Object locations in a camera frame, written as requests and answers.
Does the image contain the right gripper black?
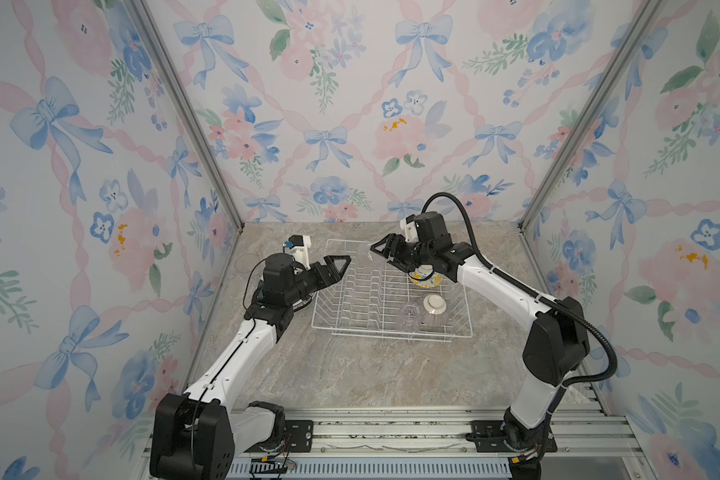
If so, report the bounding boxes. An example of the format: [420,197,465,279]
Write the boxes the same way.
[370,235,434,273]

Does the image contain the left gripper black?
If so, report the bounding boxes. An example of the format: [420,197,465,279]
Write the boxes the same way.
[284,255,349,309]

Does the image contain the white plate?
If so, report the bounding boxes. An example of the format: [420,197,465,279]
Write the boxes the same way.
[293,294,315,312]

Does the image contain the clear glass tumbler back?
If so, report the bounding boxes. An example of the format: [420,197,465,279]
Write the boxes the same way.
[233,253,261,277]

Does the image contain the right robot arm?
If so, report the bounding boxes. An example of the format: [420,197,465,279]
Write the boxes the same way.
[370,211,596,452]

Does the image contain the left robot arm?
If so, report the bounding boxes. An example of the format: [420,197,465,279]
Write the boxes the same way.
[149,252,352,479]

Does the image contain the yellow patterned ceramic bowl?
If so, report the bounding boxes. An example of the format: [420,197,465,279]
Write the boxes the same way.
[408,266,443,289]

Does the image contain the clear glass tumbler front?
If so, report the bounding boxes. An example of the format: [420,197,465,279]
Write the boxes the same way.
[395,302,421,326]

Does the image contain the grey striped ceramic bowl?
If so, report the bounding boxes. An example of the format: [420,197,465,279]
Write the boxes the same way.
[421,294,447,328]

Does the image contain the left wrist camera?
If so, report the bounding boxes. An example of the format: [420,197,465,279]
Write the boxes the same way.
[283,234,312,270]

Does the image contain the white wire dish rack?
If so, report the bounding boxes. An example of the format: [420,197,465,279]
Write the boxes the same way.
[311,239,473,343]

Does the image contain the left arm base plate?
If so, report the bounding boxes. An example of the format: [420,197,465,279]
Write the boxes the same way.
[246,420,315,455]

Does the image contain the left aluminium corner post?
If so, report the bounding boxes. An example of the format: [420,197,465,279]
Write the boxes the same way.
[124,0,244,234]

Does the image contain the aluminium corner post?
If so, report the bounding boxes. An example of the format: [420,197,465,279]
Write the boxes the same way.
[518,0,664,234]
[124,0,244,234]

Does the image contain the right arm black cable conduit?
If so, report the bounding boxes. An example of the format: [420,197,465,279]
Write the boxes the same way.
[421,191,619,388]

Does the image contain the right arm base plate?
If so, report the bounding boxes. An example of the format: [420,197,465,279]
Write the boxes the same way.
[465,420,558,455]

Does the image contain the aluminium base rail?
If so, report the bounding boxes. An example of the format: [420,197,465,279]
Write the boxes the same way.
[133,405,655,480]

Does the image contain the right aluminium corner post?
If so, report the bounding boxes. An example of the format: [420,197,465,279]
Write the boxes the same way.
[518,0,664,234]

